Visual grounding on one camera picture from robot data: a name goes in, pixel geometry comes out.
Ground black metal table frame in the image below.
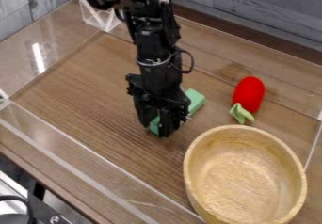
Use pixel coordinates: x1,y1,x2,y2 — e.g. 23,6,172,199
28,181,72,224

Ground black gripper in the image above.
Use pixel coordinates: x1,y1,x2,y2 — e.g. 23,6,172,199
126,53,191,137

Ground black cable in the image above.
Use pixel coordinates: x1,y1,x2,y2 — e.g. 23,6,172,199
0,195,35,224

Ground light wooden bowl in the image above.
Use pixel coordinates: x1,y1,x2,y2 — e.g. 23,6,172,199
183,125,307,224

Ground red plush strawberry toy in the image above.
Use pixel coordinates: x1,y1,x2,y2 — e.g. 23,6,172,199
228,76,266,124

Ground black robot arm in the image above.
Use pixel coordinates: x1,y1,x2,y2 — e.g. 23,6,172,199
87,0,192,137

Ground green rectangular block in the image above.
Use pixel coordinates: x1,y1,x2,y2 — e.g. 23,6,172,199
148,88,206,136

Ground clear acrylic enclosure wall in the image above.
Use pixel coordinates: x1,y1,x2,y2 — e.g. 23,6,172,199
0,2,322,224

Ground clear acrylic corner bracket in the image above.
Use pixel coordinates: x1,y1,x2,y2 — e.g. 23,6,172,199
79,0,120,32

